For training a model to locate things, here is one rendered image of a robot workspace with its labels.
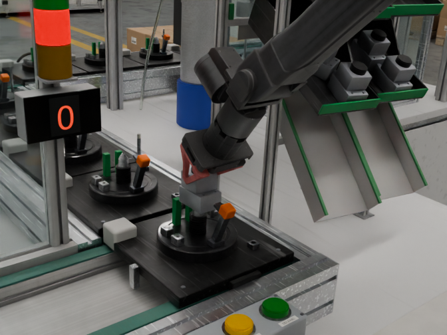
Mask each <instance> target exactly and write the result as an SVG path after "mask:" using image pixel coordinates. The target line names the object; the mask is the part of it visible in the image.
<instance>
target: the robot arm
mask: <svg viewBox="0 0 447 335"><path fill-rule="evenodd" d="M395 1H396V0H316V1H314V2H313V3H312V4H311V5H310V6H309V7H308V8H307V9H306V10H305V11H304V12H303V13H302V14H301V15H300V16H299V17H298V18H297V19H296V20H295V21H293V22H292V23H291V24H290V25H289V26H288V27H287V28H286V29H284V30H283V31H281V32H280V33H278V34H276V35H275V36H274V37H272V38H271V39H270V40H269V41H268V42H267V43H266V44H265V45H264V46H263V47H262V48H261V49H254V50H253V51H252V52H251V53H250V54H249V55H248V56H247V57H246V58H245V59H244V60H243V59H242V58H241V57H240V55H239V54H238V52H237V51H236V50H235V49H234V47H214V48H211V49H210V51H209V52H208V53H207V54H205V55H204V56H203V57H202V58H200V59H199V61H198V62H197V63H196V64H195V67H194V72H195V74H196V75H197V77H198V79H199V80H200V82H201V83H202V86H203V87H204V89H205V90H206V92H207V93H208V96H209V97H210V99H211V100H212V102H213V103H215V104H221V103H224V105H223V106H222V108H221V110H220V111H219V112H218V114H217V116H216V117H215V119H214V121H213V122H212V123H211V125H210V127H209V128H207V129H203V130H198V131H194V132H188V133H185V134H184V137H183V138H182V143H181V144H180V149H181V153H182V161H183V176H182V178H183V180H184V182H185V183H186V184H189V183H192V182H195V181H197V180H200V179H203V178H205V177H208V176H210V174H209V172H210V173H217V175H220V174H223V173H226V172H229V171H232V170H235V169H238V168H242V167H243V166H244V164H245V159H247V158H248V159H250V158H251V157H252V155H253V151H252V150H251V148H250V146H249V144H248V143H247V141H246V140H247V138H248V137H249V135H250V134H251V133H252V131H253V130H254V128H255V127H256V126H257V125H258V123H259V122H260V120H261V119H262V118H263V117H264V115H265V113H266V106H269V105H273V104H279V103H280V102H281V101H282V100H283V99H284V98H287V97H290V96H291V95H292V94H294V93H295V92H296V91H298V90H299V89H300V88H301V87H302V86H303V85H305V84H306V83H307V79H308V78H309V77H310V76H311V75H313V74H314V73H315V72H316V71H317V70H318V69H319V66H320V65H321V64H322V63H323V62H324V61H325V60H326V59H327V58H329V57H330V56H331V55H332V54H333V53H334V52H335V51H336V50H337V49H339V48H340V47H341V46H342V45H343V44H345V43H346V42H347V41H348V40H349V39H350V38H352V37H353V36H354V35H355V34H357V33H358V32H359V31H360V30H361V29H362V28H363V27H365V26H366V25H367V24H369V23H370V22H371V21H372V20H373V19H374V18H375V17H377V16H378V15H379V14H380V13H382V12H383V11H384V10H385V9H386V8H387V7H389V6H390V5H391V4H392V3H394V2H395ZM190 164H191V166H192V171H193V173H194V174H193V175H192V176H190V177H189V176H188V173H189V168H190Z"/></svg>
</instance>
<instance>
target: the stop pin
mask: <svg viewBox="0 0 447 335"><path fill-rule="evenodd" d="M129 269H130V286H131V287H132V288H133V289H136V288H139V287H140V267H139V266H138V265H137V264H136V263H134V264H132V265H130V266H129Z"/></svg>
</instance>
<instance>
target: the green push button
mask: <svg viewBox="0 0 447 335"><path fill-rule="evenodd" d="M261 310H262V313H264V315H266V316H268V317H270V318H284V317H286V316H287V315H288V313H289V305H288V303H287V302H285V301H284V300H283V299H281V298H275V297H273V298H268V299H266V300H264V301H263V302H262V307H261Z"/></svg>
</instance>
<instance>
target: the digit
mask: <svg viewBox="0 0 447 335"><path fill-rule="evenodd" d="M49 113H50V123H51V137H55V136H62V135H66V134H73V133H77V132H80V108H79V94H77V95H72V96H63V97H58V98H49Z"/></svg>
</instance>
